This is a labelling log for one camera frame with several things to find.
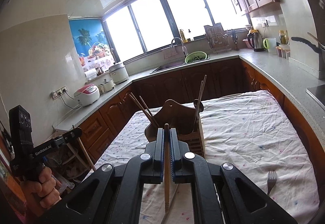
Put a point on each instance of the short bamboo chopstick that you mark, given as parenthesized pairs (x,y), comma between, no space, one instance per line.
(146,107)

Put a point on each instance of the thin metal chopstick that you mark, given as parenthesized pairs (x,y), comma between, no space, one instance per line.
(170,205)

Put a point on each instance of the red white rice cooker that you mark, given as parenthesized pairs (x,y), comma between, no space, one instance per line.
(87,95)

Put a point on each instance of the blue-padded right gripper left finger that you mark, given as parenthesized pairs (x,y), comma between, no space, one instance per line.
(112,194)

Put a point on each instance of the tropical fruit poster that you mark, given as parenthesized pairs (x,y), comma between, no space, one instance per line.
(91,43)

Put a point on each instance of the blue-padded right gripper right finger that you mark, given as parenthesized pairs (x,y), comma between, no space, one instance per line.
(221,193)

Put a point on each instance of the steel electric kettle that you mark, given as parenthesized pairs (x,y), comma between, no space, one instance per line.
(255,40)

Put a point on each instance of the dish drying rack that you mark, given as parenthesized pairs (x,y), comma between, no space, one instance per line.
(217,38)

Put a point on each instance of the metal fork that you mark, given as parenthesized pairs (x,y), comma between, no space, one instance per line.
(271,181)

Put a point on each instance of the wall power outlet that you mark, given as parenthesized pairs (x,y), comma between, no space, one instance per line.
(59,92)

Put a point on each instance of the person's left hand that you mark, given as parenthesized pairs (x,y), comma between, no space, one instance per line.
(42,194)

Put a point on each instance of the green handled white pitcher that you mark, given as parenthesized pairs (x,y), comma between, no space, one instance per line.
(270,45)

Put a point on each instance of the small white cooker pot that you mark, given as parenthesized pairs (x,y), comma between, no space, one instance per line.
(108,85)

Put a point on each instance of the yellow bamboo chopstick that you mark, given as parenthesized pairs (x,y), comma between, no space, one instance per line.
(141,107)

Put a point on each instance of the brown wooden chopstick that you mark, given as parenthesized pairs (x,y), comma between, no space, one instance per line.
(166,168)

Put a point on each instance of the green colander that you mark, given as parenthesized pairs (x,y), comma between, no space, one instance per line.
(195,56)

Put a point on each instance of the lower wooden cabinets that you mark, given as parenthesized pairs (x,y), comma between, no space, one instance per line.
(105,118)

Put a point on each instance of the wooden utensil holder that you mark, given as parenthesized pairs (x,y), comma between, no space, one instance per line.
(181,118)

